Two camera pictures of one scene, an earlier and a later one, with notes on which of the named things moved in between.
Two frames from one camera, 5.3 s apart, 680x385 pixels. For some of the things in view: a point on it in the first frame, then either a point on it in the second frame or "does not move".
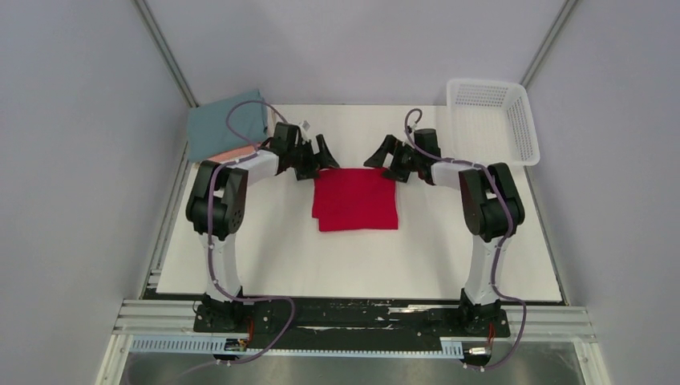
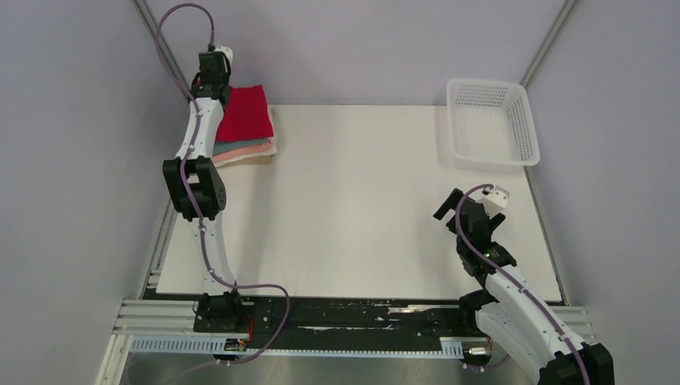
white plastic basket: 491,122 does not move
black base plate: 355,319 does not move
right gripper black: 390,147 to 453,198
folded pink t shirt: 234,155 does not move
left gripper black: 322,160 to 226,77
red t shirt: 354,198 to 245,115
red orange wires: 252,333 does not move
